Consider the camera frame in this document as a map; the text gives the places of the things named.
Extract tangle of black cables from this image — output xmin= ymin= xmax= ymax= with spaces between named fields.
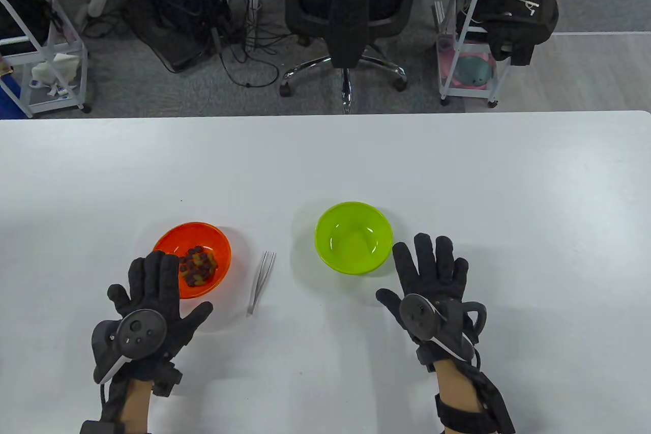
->
xmin=81 ymin=0 xmax=306 ymax=90

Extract white metal cart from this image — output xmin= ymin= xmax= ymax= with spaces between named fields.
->
xmin=0 ymin=0 xmax=93 ymax=119
xmin=436 ymin=0 xmax=558 ymax=108

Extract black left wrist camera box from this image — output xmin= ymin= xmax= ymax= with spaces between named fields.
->
xmin=80 ymin=378 xmax=128 ymax=434

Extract black bag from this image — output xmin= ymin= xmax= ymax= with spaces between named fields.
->
xmin=0 ymin=0 xmax=64 ymax=55

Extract person's right hand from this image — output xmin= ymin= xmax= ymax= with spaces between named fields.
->
xmin=375 ymin=233 xmax=481 ymax=366

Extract pile of raisins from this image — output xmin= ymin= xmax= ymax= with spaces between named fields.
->
xmin=179 ymin=246 xmax=218 ymax=288

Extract black wrist sensor module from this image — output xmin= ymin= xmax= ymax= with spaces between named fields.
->
xmin=416 ymin=345 xmax=438 ymax=372
xmin=152 ymin=363 xmax=183 ymax=397

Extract teal round lid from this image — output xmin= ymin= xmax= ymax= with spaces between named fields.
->
xmin=454 ymin=55 xmax=495 ymax=86

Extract person's left hand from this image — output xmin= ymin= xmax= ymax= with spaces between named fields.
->
xmin=107 ymin=250 xmax=214 ymax=384

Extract pink tray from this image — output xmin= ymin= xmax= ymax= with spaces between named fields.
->
xmin=438 ymin=35 xmax=496 ymax=91

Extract black white right controller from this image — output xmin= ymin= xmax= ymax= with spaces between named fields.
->
xmin=398 ymin=293 xmax=487 ymax=361

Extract white crumpled bag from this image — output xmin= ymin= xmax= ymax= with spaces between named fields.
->
xmin=31 ymin=52 xmax=81 ymax=98

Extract black backpack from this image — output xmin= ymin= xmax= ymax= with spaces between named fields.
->
xmin=455 ymin=0 xmax=560 ymax=67

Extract green plastic bowl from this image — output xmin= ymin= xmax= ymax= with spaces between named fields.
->
xmin=314 ymin=201 xmax=394 ymax=274

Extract metal tweezers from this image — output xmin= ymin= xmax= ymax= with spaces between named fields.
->
xmin=247 ymin=251 xmax=276 ymax=316

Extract black white left controller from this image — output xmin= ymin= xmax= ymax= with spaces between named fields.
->
xmin=92 ymin=309 xmax=168 ymax=385

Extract black right wrist sensor module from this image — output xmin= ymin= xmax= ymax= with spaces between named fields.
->
xmin=416 ymin=345 xmax=438 ymax=372

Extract blue object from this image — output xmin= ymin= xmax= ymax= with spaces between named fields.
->
xmin=0 ymin=75 xmax=23 ymax=119

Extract orange plastic bowl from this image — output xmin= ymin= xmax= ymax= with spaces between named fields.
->
xmin=153 ymin=222 xmax=232 ymax=300

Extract person's left forearm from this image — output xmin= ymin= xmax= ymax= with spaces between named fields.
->
xmin=121 ymin=377 xmax=156 ymax=434

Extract person's right forearm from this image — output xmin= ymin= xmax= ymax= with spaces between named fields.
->
xmin=432 ymin=359 xmax=488 ymax=417

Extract black white controller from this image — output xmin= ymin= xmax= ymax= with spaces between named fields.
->
xmin=398 ymin=293 xmax=487 ymax=361
xmin=92 ymin=309 xmax=168 ymax=385

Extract black left wrist sensor module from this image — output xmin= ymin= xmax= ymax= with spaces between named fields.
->
xmin=152 ymin=363 xmax=183 ymax=397

